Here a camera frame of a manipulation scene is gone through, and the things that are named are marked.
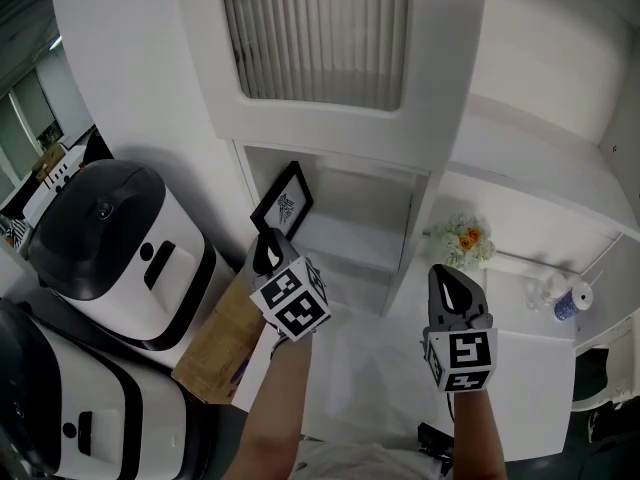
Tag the small white ornament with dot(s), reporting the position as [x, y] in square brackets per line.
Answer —
[542, 293]

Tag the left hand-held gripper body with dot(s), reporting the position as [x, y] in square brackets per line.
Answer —
[300, 303]

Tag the white vase with flowers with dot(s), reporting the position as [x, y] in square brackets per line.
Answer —
[462, 240]

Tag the person's left forearm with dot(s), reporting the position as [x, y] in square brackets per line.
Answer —
[275, 408]

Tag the person's right forearm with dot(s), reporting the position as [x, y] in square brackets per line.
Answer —
[477, 433]

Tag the white and black robot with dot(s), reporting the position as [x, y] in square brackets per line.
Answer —
[100, 408]
[125, 268]

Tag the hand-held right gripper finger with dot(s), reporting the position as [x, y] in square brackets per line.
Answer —
[435, 298]
[477, 300]

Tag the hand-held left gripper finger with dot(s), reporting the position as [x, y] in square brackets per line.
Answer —
[260, 253]
[285, 250]

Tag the striped black and white cloth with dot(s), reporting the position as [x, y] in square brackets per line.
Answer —
[15, 233]

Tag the white shelf compartment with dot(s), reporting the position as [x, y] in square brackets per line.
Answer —
[360, 208]

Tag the long ceiling light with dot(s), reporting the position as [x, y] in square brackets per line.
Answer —
[55, 44]

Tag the white cabinet with black marks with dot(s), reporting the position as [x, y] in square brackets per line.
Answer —
[52, 183]

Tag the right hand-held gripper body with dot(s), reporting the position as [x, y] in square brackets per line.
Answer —
[465, 358]

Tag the person's white shirt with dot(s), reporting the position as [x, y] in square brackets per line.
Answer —
[370, 463]

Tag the black waist-mounted device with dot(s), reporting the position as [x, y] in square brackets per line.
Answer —
[435, 443]

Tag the blue patterned cup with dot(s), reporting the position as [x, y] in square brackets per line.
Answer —
[570, 304]

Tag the black picture frame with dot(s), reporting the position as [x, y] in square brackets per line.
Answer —
[285, 203]

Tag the white desk hutch shelving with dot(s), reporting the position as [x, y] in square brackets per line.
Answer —
[525, 118]

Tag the ribbed glass cabinet door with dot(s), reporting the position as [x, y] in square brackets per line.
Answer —
[320, 38]

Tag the brown cardboard box blue print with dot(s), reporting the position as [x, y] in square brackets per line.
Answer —
[220, 348]

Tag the plain brown cardboard box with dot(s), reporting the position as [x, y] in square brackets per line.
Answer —
[49, 160]

